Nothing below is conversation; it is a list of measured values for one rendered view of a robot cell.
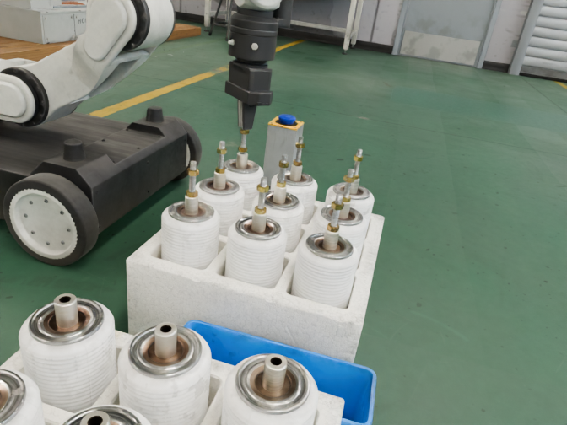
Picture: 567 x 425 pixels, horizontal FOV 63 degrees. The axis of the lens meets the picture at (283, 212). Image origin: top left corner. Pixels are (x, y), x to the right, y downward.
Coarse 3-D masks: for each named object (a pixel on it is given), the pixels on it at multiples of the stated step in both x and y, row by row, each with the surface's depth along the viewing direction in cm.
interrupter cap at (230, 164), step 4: (228, 160) 99; (232, 160) 99; (248, 160) 100; (224, 164) 96; (228, 164) 97; (232, 164) 97; (248, 164) 99; (252, 164) 98; (256, 164) 99; (228, 168) 95; (232, 168) 95; (236, 168) 96; (248, 168) 97; (252, 168) 97; (256, 168) 97; (236, 172) 94; (240, 172) 94; (244, 172) 94; (248, 172) 94; (252, 172) 95
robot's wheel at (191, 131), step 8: (184, 128) 138; (192, 128) 141; (192, 136) 139; (192, 144) 139; (200, 144) 143; (192, 152) 140; (200, 152) 143; (192, 160) 141; (200, 160) 145; (176, 176) 145; (184, 176) 144
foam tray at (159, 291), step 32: (160, 256) 81; (224, 256) 79; (288, 256) 81; (128, 288) 77; (160, 288) 75; (192, 288) 73; (224, 288) 72; (256, 288) 72; (288, 288) 75; (352, 288) 80; (128, 320) 80; (160, 320) 78; (224, 320) 74; (256, 320) 72; (288, 320) 71; (320, 320) 69; (352, 320) 68; (320, 352) 72; (352, 352) 70
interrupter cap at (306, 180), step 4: (288, 172) 97; (288, 176) 96; (304, 176) 96; (308, 176) 97; (288, 180) 93; (292, 180) 94; (300, 180) 95; (304, 180) 94; (308, 180) 94; (312, 180) 94; (288, 184) 92; (292, 184) 92; (296, 184) 92; (300, 184) 92; (304, 184) 92; (308, 184) 93
